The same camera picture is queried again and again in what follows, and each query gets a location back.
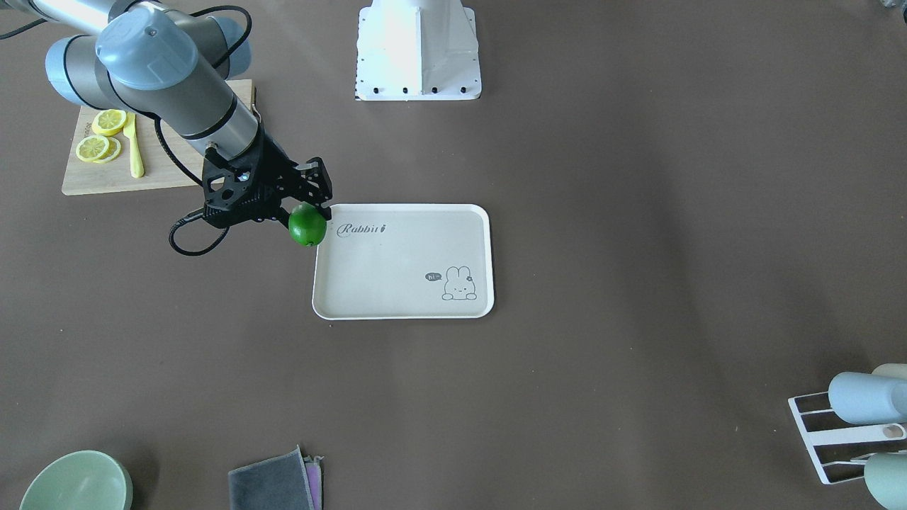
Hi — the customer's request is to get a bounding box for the lemon slice upper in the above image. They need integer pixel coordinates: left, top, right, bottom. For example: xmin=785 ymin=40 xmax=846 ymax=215
xmin=90 ymin=109 xmax=129 ymax=137

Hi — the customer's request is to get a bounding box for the lemon slice hidden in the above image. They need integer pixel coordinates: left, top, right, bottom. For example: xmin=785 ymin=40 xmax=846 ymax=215
xmin=93 ymin=137 xmax=122 ymax=164

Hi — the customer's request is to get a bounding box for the yellow plastic knife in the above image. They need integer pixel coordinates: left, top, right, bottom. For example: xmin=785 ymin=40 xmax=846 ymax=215
xmin=122 ymin=112 xmax=145 ymax=179

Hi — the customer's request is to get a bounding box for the cream rabbit tray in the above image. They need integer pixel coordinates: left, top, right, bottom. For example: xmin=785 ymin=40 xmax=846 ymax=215
xmin=312 ymin=203 xmax=495 ymax=320

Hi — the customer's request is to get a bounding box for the lemon slice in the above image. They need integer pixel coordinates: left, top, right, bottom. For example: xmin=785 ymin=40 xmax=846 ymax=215
xmin=90 ymin=109 xmax=129 ymax=137
xmin=74 ymin=135 xmax=114 ymax=162

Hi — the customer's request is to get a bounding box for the green cup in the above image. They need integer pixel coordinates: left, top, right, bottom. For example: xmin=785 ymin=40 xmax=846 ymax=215
xmin=864 ymin=453 xmax=906 ymax=509

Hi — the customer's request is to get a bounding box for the green bowl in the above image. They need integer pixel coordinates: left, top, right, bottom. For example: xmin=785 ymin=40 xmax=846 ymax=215
xmin=20 ymin=450 xmax=133 ymax=509

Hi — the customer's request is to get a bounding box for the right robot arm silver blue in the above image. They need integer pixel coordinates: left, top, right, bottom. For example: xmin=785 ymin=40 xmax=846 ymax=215
xmin=2 ymin=1 xmax=332 ymax=229

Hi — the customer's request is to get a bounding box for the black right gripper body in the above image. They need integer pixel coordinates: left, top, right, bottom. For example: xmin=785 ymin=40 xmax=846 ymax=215
xmin=241 ymin=127 xmax=333 ymax=222

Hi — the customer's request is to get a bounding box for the white cup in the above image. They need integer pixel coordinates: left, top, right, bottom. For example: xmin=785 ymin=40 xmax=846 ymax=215
xmin=871 ymin=363 xmax=907 ymax=380

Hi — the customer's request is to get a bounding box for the white wire cup rack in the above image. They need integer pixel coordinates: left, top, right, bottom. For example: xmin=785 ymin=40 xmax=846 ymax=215
xmin=787 ymin=392 xmax=906 ymax=485

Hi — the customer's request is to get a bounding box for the green lime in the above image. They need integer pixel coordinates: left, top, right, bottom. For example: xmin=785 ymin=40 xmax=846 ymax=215
xmin=286 ymin=203 xmax=327 ymax=247

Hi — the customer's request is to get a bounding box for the pink cloth under grey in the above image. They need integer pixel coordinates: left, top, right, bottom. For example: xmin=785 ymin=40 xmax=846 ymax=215
xmin=303 ymin=455 xmax=324 ymax=510

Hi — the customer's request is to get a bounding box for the lemon slice lower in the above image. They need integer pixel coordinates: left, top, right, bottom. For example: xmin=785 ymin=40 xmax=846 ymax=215
xmin=74 ymin=135 xmax=114 ymax=162

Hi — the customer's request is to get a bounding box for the wooden cutting board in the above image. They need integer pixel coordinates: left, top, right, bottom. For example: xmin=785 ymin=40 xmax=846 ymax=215
xmin=62 ymin=79 xmax=256 ymax=195

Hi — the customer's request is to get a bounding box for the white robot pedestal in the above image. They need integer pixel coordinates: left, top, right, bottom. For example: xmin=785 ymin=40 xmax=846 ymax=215
xmin=354 ymin=1 xmax=483 ymax=101

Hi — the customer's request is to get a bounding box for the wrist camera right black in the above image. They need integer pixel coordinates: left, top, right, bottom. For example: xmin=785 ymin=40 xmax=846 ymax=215
xmin=202 ymin=145 xmax=265 ymax=229

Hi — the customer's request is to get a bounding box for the light blue cup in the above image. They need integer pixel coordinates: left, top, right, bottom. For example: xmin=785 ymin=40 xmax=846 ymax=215
xmin=828 ymin=372 xmax=906 ymax=425

